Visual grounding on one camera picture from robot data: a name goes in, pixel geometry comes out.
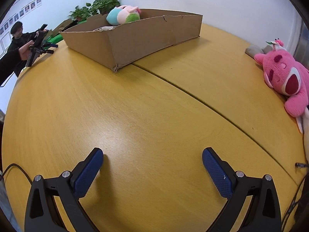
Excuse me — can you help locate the white plush toy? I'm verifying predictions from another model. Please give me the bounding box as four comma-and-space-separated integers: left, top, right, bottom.
296, 106, 309, 165

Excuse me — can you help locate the pink plush bear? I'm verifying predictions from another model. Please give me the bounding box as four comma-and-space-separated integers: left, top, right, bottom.
254, 39, 309, 118

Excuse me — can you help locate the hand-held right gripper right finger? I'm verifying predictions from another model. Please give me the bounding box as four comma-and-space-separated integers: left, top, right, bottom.
202, 147, 282, 232

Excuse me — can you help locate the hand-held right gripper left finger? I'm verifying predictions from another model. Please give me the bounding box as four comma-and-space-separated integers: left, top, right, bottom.
24, 147, 104, 232

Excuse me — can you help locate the small open cardboard box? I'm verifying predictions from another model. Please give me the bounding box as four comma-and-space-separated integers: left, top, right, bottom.
49, 19, 78, 38

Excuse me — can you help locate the large potted green plant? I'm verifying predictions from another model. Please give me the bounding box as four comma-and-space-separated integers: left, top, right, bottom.
87, 0, 120, 15

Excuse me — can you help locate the black cable with connector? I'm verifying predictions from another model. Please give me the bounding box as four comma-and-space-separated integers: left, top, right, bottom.
281, 162, 309, 232

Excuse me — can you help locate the brown cardboard box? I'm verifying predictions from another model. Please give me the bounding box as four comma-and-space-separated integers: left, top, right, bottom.
59, 8, 204, 72

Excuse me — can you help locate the grey cloth bag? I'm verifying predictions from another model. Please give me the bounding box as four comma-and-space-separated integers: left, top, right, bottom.
245, 44, 267, 58

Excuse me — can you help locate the green tablecloth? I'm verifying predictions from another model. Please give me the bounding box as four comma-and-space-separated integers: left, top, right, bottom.
46, 35, 64, 44

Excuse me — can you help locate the thin black cable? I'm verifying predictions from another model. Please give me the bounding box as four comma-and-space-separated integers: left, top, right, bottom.
0, 164, 33, 183

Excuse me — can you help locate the small potted green plant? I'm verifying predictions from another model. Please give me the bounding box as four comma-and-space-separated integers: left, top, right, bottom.
68, 5, 92, 22

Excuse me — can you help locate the teal and pink plush toy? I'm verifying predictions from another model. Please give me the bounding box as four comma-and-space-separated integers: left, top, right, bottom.
106, 5, 141, 26

